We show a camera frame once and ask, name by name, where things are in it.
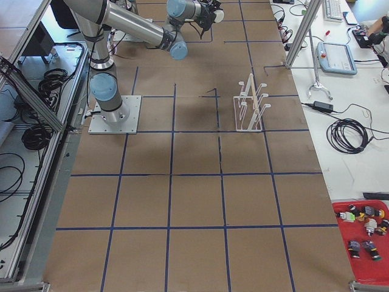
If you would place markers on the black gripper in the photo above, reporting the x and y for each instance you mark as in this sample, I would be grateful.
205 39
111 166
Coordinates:
207 13

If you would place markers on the white wire cup rack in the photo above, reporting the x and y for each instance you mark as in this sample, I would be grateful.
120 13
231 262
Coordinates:
248 106

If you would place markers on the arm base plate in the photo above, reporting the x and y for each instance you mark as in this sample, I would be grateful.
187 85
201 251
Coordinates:
122 121

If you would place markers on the pale green plastic cup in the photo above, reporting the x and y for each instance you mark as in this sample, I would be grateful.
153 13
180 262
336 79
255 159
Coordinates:
219 16

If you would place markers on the white keyboard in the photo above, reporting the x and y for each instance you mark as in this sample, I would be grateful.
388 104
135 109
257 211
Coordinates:
332 11

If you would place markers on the black power adapter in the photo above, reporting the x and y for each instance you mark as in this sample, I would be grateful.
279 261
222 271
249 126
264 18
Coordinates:
322 107

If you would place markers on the red parts tray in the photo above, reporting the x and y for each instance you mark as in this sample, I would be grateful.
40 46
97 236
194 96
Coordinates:
364 229

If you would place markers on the aluminium frame post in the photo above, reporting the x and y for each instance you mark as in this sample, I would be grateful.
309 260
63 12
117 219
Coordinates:
305 25

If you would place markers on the teach pendant tablet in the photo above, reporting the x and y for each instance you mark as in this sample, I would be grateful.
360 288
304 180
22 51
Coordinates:
336 58

